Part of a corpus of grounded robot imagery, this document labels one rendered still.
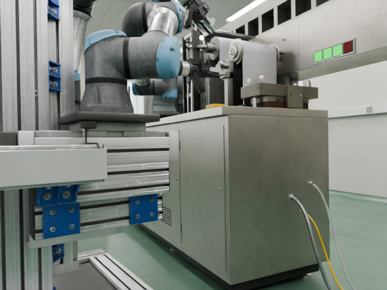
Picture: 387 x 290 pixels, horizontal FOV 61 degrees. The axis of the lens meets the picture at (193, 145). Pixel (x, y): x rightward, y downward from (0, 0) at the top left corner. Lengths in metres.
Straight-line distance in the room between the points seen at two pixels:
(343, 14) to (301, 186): 0.87
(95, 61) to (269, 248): 1.17
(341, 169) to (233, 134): 3.42
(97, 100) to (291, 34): 1.43
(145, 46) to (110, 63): 0.10
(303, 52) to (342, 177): 3.00
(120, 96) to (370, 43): 1.20
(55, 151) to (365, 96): 4.16
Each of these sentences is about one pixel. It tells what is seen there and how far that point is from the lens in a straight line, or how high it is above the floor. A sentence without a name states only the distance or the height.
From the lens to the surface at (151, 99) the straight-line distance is 2.69.
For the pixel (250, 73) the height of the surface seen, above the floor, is 1.12.
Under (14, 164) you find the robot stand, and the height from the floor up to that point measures 0.70.
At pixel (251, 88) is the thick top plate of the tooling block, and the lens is 1.70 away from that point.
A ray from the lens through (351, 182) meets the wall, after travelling 4.70.
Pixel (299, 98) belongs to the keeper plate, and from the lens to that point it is 1.79.
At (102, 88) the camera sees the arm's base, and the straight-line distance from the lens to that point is 0.91.
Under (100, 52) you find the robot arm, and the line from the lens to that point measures 0.93.
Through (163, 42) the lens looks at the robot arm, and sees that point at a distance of 0.92.
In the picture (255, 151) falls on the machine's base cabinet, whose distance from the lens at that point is 1.54.
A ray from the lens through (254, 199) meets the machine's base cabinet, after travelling 1.56.
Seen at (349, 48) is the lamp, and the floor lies 1.18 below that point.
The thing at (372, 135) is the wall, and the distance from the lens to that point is 4.49.
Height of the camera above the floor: 0.74
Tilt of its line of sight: level
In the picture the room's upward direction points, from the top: 1 degrees counter-clockwise
